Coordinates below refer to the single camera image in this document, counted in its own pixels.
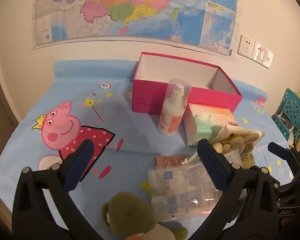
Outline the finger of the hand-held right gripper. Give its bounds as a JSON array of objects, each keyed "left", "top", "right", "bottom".
[{"left": 267, "top": 142, "right": 300, "bottom": 180}]

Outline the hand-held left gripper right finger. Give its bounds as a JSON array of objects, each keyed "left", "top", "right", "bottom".
[{"left": 190, "top": 139, "right": 282, "bottom": 240}]

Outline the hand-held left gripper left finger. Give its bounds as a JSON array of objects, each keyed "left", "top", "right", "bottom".
[{"left": 12, "top": 139, "right": 100, "bottom": 240}]

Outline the yellow carton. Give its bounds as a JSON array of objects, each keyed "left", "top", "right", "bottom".
[{"left": 240, "top": 151, "right": 256, "bottom": 169}]

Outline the pink packet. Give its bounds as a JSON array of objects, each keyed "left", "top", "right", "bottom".
[{"left": 155, "top": 155, "right": 188, "bottom": 171}]

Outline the pastel rainbow tissue pack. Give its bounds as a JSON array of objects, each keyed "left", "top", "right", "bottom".
[{"left": 182, "top": 103, "right": 240, "bottom": 146}]

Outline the green plush dinosaur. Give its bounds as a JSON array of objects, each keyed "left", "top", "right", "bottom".
[{"left": 101, "top": 192, "right": 188, "bottom": 240}]

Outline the pink cardboard box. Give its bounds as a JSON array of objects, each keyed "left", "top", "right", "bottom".
[{"left": 131, "top": 51, "right": 243, "bottom": 117}]

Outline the clear plastic packet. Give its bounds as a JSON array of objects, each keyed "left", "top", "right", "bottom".
[
  {"left": 148, "top": 164, "right": 217, "bottom": 202},
  {"left": 151, "top": 190, "right": 226, "bottom": 223}
]

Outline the teal perforated basket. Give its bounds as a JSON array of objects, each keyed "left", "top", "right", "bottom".
[{"left": 271, "top": 88, "right": 300, "bottom": 145}]

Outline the cartoon printed blue bed sheet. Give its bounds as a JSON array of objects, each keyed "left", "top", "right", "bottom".
[{"left": 0, "top": 59, "right": 298, "bottom": 240}]

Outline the white pump bottle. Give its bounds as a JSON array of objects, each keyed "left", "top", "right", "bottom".
[{"left": 157, "top": 78, "right": 192, "bottom": 136}]

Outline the white wall socket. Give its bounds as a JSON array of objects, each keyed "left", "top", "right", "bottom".
[{"left": 237, "top": 34, "right": 256, "bottom": 58}]

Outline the colourful wall map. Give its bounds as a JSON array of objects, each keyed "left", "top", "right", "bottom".
[{"left": 34, "top": 0, "right": 238, "bottom": 60}]

